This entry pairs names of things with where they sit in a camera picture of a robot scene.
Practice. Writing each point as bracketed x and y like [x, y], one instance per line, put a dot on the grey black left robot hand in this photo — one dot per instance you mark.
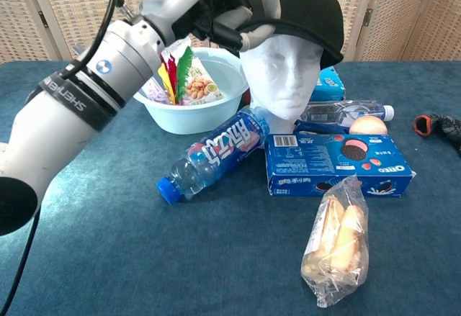
[212, 13]

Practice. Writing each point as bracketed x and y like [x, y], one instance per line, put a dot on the black baseball cap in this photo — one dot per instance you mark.
[306, 10]

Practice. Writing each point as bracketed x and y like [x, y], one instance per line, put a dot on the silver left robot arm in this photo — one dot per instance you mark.
[54, 125]

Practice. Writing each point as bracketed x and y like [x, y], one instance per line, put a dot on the white foam mannequin head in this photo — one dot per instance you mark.
[284, 75]

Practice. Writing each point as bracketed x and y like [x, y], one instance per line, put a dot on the blue Pepsi bottle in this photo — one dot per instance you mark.
[223, 147]

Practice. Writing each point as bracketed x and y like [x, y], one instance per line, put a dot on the clear water bottle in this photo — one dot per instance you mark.
[345, 112]

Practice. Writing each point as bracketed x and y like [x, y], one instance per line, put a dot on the white snack packet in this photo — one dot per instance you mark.
[176, 48]

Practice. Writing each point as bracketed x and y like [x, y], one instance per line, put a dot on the colourful feather shuttlecock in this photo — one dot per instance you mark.
[183, 67]

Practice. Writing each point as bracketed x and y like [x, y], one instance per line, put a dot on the almond snack packet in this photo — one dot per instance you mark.
[198, 87]

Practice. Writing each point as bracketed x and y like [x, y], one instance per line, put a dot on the small red object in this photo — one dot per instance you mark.
[246, 98]

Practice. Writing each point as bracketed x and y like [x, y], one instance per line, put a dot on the clear bag of purple bands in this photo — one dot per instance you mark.
[156, 93]

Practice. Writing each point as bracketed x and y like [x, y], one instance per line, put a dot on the light blue plastic basin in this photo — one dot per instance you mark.
[194, 118]

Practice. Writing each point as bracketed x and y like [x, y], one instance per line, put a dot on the small blue Oreo box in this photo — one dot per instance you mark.
[329, 87]

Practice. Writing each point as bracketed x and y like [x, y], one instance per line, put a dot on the woven folding screen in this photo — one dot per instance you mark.
[72, 6]

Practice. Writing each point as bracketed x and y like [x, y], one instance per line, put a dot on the blue snack wrapper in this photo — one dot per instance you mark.
[317, 127]

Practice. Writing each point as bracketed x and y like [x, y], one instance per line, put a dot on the metal screen hinge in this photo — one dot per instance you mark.
[43, 19]
[367, 16]

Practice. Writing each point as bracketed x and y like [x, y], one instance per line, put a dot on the large blue Oreo box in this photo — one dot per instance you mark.
[306, 161]

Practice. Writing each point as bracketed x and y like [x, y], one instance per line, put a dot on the round peach bun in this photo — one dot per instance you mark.
[369, 126]

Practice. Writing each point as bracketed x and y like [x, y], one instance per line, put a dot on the blue velvet tablecloth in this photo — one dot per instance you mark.
[144, 251]

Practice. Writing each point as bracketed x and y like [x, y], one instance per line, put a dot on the bread in clear bag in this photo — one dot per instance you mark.
[335, 244]

